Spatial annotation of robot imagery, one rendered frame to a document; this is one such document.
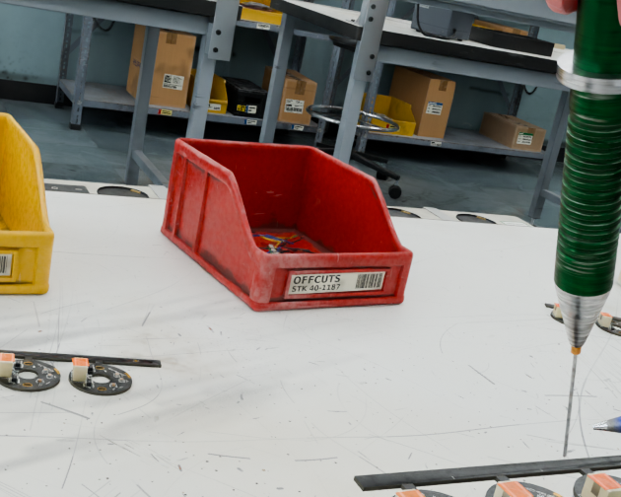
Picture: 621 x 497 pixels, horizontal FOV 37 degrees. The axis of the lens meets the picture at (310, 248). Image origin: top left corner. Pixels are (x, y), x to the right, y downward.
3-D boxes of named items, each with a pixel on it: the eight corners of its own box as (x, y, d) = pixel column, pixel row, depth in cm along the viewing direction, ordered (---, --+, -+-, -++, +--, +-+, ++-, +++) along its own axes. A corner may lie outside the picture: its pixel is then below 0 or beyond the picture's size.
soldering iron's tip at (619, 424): (594, 442, 21) (642, 438, 20) (589, 420, 21) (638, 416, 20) (595, 433, 21) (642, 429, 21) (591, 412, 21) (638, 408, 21)
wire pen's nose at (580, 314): (536, 345, 19) (542, 282, 18) (568, 320, 19) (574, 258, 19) (586, 368, 18) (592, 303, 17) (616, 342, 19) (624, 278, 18)
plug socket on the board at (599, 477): (624, 512, 23) (632, 488, 23) (598, 515, 23) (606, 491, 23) (602, 493, 24) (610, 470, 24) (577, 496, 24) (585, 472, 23)
